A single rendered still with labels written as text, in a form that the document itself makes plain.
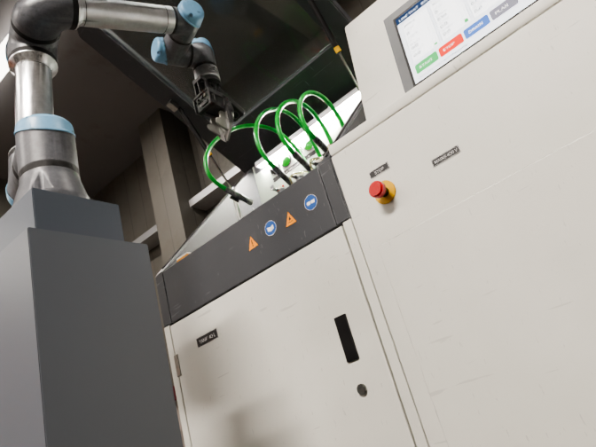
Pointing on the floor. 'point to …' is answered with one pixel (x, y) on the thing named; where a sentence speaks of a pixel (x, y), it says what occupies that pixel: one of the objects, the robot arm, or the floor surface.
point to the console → (486, 230)
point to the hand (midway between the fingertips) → (227, 138)
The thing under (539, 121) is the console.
